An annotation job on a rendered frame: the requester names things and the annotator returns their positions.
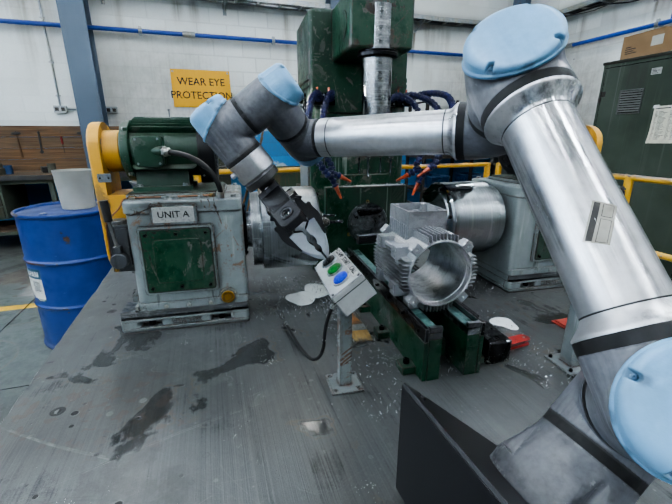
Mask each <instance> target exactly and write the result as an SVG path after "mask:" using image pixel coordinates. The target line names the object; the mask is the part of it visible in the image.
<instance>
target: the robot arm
mask: <svg viewBox="0 0 672 504"><path fill-rule="evenodd" d="M568 39H569V33H568V24H567V20H566V18H565V16H564V15H563V14H562V13H561V12H560V11H559V10H557V9H556V8H554V7H551V6H548V5H544V4H519V5H515V6H511V7H508V8H505V9H502V10H500V11H497V12H495V13H493V14H492V15H490V16H488V17H487V18H485V19H484V20H482V21H481V22H480V23H479V24H478V25H477V26H476V27H475V28H474V29H473V31H472V32H471V34H470V35H469V36H468V37H467V39H466V41H465V44H464V47H463V59H462V70H463V72H464V78H465V88H466V99H467V101H465V102H458V103H457V104H456V105H455V106H454V107H453V108H451V109H445V110H430V111H416V112H402V113H388V114H374V115H359V116H345V117H331V118H320V119H308V117H307V116H306V115H305V113H304V112H303V110H302V109H301V107H300V106H299V102H300V101H302V100H303V98H304V94H303V92H302V90H301V89H300V87H299V86H298V84H297V83H296V81H295V80H294V78H293V77H292V75H291V74H290V73H289V71H288V70H287V68H286V67H285V66H284V65H283V64H281V63H276V64H274V65H272V66H271V67H269V68H268V69H266V70H265V71H264V72H262V73H260V74H259V75H258V77H257V78H256V79H254V80H253V81H252V82H251V83H249V84H248V85H247V86H246V87H245V88H243V89H242V90H241V91H240V92H238V93H237V94H236V95H235V96H234V97H232V98H231V99H229V100H226V99H224V98H223V97H222V96H221V95H220V94H216V95H214V96H212V97H211V98H209V99H208V100H207V101H205V102H204V103H202V104H201V105H200V106H199V107H198V108H197V109H196V110H195V111H194V112H193V113H192V114H191V116H190V122H191V124H192V125H193V127H194V128H195V129H196V131H197V132H198V133H199V134H200V136H201V137H202V138H203V141H204V142H205V143H207V144H208V146H209V147H210V148H211V149H212V150H213V151H214V153H215V154H216V155H217V156H218V157H219V158H220V160H221V161H222V162H223V163H224V164H225V166H226V167H227V168H228V169H229V170H230V171H231V172H233V174H232V175H231V178H232V179H235V178H236V177H238V181H239V182H240V183H241V184H242V185H243V186H245V185H246V187H245V188H246V189H247V190H248V191H249V192H250V193H251V192H253V191H255V190H257V189H258V188H259V189H260V190H261V193H260V194H259V195H258V197H259V199H260V200H261V201H262V203H263V204H264V205H265V209H266V212H267V214H268V215H269V216H270V221H274V222H275V224H276V227H275V228H274V230H275V231H276V232H277V233H278V234H279V236H280V238H281V239H282V241H283V242H284V243H286V244H287V245H289V246H290V247H292V248H294V249H297V250H299V251H301V252H303V253H305V254H307V255H310V256H312V257H314V258H318V259H323V260H325V259H327V258H328V257H329V245H328V240H327V236H326V231H325V228H324V224H323V220H322V217H321V215H320V213H319V212H318V211H317V210H316V209H315V208H314V207H313V206H312V204H311V202H310V201H308V202H306V203H305V202H304V201H303V200H302V199H301V198H302V196H301V195H298V194H297V193H296V191H295V190H294V189H293V188H292V187H290V188H289V189H288V190H286V191H285V190H284V189H283V188H282V187H281V186H280V185H279V184H278V183H277V181H276V180H275V179H274V178H273V176H274V175H275V174H276V173H277V172H278V170H279V169H278V168H277V167H276V166H275V164H273V160H272V158H271V157H270V156H269V155H268V153H267V152H266V151H265V149H264V148H263V147H262V146H261V145H260V144H259V142H258V141H257V140H256V138H255V136H257V135H259V134H260V133H261V132H263V131H264V130H265V129H266V128H267V129H268V131H269V132H270V133H271V134H272V135H273V136H274V137H275V138H276V139H277V141H278V142H279V143H280V144H281V145H282V146H283V147H284V148H285V150H286V151H287V153H288V154H289V155H290V157H292V158H293V159H294V160H296V161H297V162H298V163H299V164H300V165H303V166H313V165H314V164H316V163H319V162H320V161H321V160H322V159H323V157H352V156H396V155H441V154H448V155H451V156H452V157H453V158H454V159H455V160H478V159H486V158H493V157H498V156H502V155H506V154H507V155H508V158H509V160H510V162H511V165H512V167H513V169H514V172H515V174H516V176H517V178H518V181H519V183H520V185H521V188H522V190H523V192H524V195H525V197H526V199H527V202H528V204H529V206H530V209H531V211H532V213H533V216H534V218H535V220H536V223H537V225H538V227H539V229H540V232H541V234H542V236H543V239H544V241H545V243H546V246H547V248H548V250H549V253H550V255H551V257H552V260H553V262H554V264H555V267H556V269H557V271H558V274H559V276H560V278H561V281H562V283H563V285H564V287H565V290H566V292H567V294H568V297H569V299H570V301H571V304H572V306H573V308H574V311H575V313H576V315H577V318H578V320H579V325H578V328H577V330H576V332H575V334H574V336H573V338H572V339H571V341H570V343H571V345H572V348H573V350H574V353H575V355H576V357H577V360H578V363H579V365H580V367H581V370H580V371H579V373H578V374H577V375H576V376H575V377H574V379H573V380H572V381H571V382H570V384H569V385H568V386H567V387H566V388H565V390H564V391H563V392H562V393H561V395H560V396H559V397H558V398H557V399H556V401H555V402H554V403H553V404H552V405H551V407H550V408H549V409H548V411H547V412H546V413H545V414H544V415H543V417H542V418H541V419H540V420H539V421H538V422H537V423H535V424H534V425H532V426H530V427H528V428H526V429H525V430H523V431H521V432H519V433H518V434H516V435H514V436H512V437H510V438H509V439H507V440H505V441H503V442H502V443H500V444H499V445H498V446H497V447H496V448H495V450H494V451H493V452H492V453H491V455H490V459H491V461H492V463H493V464H494V466H495V467H496V468H497V470H498V471H499V472H500V473H501V475H502V476H503V477H504V478H505V479H506V480H507V482H508V483H509V484H510V485H511V486H512V487H513V488H514V489H515V491H516V492H517V493H518V494H519V495H520V496H521V497H522V498H523V499H524V500H525V501H526V502H527V503H528V504H636V502H637V500H638V499H639V498H640V496H641V495H642V494H643V493H644V491H645V490H646V489H647V488H648V487H649V485H650V484H651V483H652V482H653V481H654V479H655V478H658V479H660V480H662V481H664V482H666V483H668V484H670V485H672V281H671V279H670V277H669V275H668V274H667V272H666V270H665V268H664V266H663V265H662V263H661V261H660V259H659V257H658V256H657V254H656V252H655V250H654V248H653V247H652V245H651V243H650V241H649V239H648V237H647V236H646V234H645V232H644V230H643V228H642V227H641V225H640V223H639V221H638V219H637V218H636V216H635V214H634V212H633V210H632V209H631V207H630V205H629V203H628V201H627V200H626V198H625V196H624V194H623V192H622V190H621V189H620V187H619V185H618V183H617V181H616V180H615V178H614V176H613V174H612V172H611V171H610V169H609V167H608V165H607V163H606V162H605V160H604V158H603V156H602V154H601V152H600V151H599V149H598V147H597V145H596V143H595V142H594V140H593V138H592V136H591V134H590V133H589V131H588V129H587V127H586V125H585V123H584V122H583V120H582V118H581V116H580V114H579V113H578V111H577V109H576V108H577V106H578V104H579V103H580V101H581V98H582V95H583V87H582V84H581V83H580V81H579V79H578V77H577V75H576V74H575V72H574V70H573V68H572V67H571V65H570V63H569V62H568V60H567V58H566V55H565V47H566V45H567V43H568ZM272 164H273V165H272ZM302 222H307V223H306V225H305V229H306V230H307V232H308V233H309V234H310V235H312V236H314V237H315V241H316V243H317V244H318V245H319V246H320V248H321V251H322V252H323V253H322V252H321V251H319V250H318V249H316V248H315V246H314V245H313V244H312V243H310V242H309V241H308V240H307V237H306V235H305V234H304V232H303V231H301V230H300V231H295V229H296V228H297V227H298V226H299V225H300V224H301V223H302ZM325 256H326V257H325Z"/></svg>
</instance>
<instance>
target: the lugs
mask: <svg viewBox="0 0 672 504"><path fill-rule="evenodd" d="M380 231H381V232H382V233H390V232H391V227H390V226H389V225H388V224H385V225H384V226H383V227H382V228H381V229H380ZM459 244H461V245H462V246H463V247H464V248H465V249H466V251H467V252H469V251H470V250H471V249H472V248H473V247H474V246H473V244H472V243H471V242H470V241H469V240H468V239H466V238H462V239H461V240H460V241H459ZM407 249H408V250H409V251H410V252H411V253H412V254H413V255H414V256H416V257H417V256H418V255H419V253H420V252H421V251H423V250H424V248H423V247H422V246H421V245H420V244H419V243H417V242H416V241H414V242H413V243H412V244H411V245H410V246H409V247H408V248H407ZM467 297H468V294H467V293H466V292H465V291H464V292H463V293H462V294H461V295H460V296H459V297H458V298H456V299H457V300H458V301H459V302H461V303H462V302H463V301H464V300H465V299H466V298H467ZM404 299H405V300H406V301H407V302H408V303H409V304H410V305H411V306H412V307H413V308H415V307H416V306H417V305H418V304H419V303H420V302H419V301H418V300H417V299H416V298H415V297H414V296H412V295H411V294H410V293H409V294H408V295H407V296H406V297H405V298H404Z"/></svg>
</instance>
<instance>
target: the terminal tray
mask: <svg viewBox="0 0 672 504"><path fill-rule="evenodd" d="M439 209H443V208H440V207H437V206H435V205H432V204H429V203H426V202H423V203H422V202H414V203H391V204H390V227H391V232H392V231H393V233H394V232H395V234H396V233H397V235H398V234H399V235H398V236H400V237H402V239H404V238H405V240H408V239H410V238H411V237H412V236H413V229H414V230H416V231H417V228H419V229H420V227H422V228H424V226H425V227H427V226H430V227H431V226H433V227H434V226H436V227H440V228H443V229H445V230H446V226H447V216H448V210H446V209H443V210H439Z"/></svg>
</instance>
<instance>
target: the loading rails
mask: <svg viewBox="0 0 672 504"><path fill-rule="evenodd" d="M348 255H350V257H351V261H352V262H353V264H354V265H355V266H356V267H357V268H358V269H359V270H360V272H361V273H362V274H363V275H364V276H365V277H366V279H367V280H368V282H369V283H370V284H371V286H372V287H373V288H374V289H375V291H376V292H377V293H376V294H375V295H374V296H373V297H371V298H370V299H369V300H368V301H366V302H365V303H364V304H363V305H361V306H360V307H359V308H358V310H359V312H360V313H364V312H371V313H372V315H373V316H374V317H375V319H376V320H377V321H378V323H379V324H380V325H379V326H374V329H373V332H374V334H375V336H376V337H377V339H386V338H390V339H391V341H392V342H393V343H394V345H395V346H396V347H397V349H398V350H399V352H400V353H401V354H402V356H403V358H399V359H396V367H397V368H398V370H399V371H400V373H401V374H402V375H409V374H415V373H416V375H417V376H418V378H419V379H420V380H421V382H423V381H425V380H426V381H430V380H436V379H439V368H440V358H441V356H446V357H447V358H448V359H449V360H450V361H451V363H452V364H453V365H454V366H455V367H456V368H457V369H458V370H459V371H460V372H461V373H462V375H467V374H474V373H479V370H480V364H481V363H484V358H485V357H484V355H483V354H482V347H483V340H484V333H485V325H486V322H485V321H483V320H482V319H481V318H480V317H478V316H477V315H476V314H474V313H473V312H472V311H470V310H469V309H468V308H466V307H465V306H464V305H463V304H461V303H460V302H459V301H457V300H456V299H455V300H454V301H453V304H452V308H451V307H450V306H449V307H448V309H447V308H445V310H443V309H441V311H439V310H438V312H436V311H435V310H434V312H433V311H432V310H431V312H429V311H428V310H427V312H426V311H425V310H424V311H423V310H422V309H421V308H415V309H410V308H409V307H408V306H407V305H406V304H405V303H404V302H403V296H393V295H392V294H391V293H390V292H389V291H390V288H389V287H388V283H389V282H388V281H387V280H386V281H379V280H378V279H377V278H376V267H377V266H376V265H375V264H376V263H375V262H374V264H373V263H372V262H371V261H370V260H369V259H368V258H367V257H366V256H365V255H364V254H363V253H362V252H361V251H360V250H359V249H357V250H352V249H351V248H350V247H348Z"/></svg>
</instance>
